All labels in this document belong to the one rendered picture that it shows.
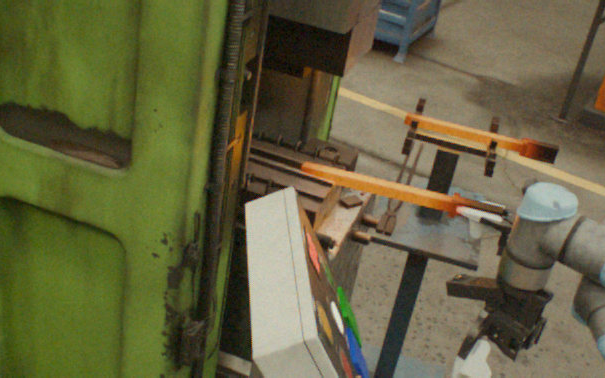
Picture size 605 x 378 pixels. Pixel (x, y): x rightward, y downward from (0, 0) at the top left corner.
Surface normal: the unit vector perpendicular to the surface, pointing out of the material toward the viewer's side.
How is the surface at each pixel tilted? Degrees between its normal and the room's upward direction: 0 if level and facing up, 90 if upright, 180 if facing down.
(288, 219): 30
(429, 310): 0
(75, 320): 90
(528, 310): 90
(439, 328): 0
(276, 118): 90
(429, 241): 0
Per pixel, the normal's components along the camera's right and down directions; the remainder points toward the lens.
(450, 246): 0.16, -0.85
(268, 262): -0.36, -0.78
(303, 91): -0.33, 0.44
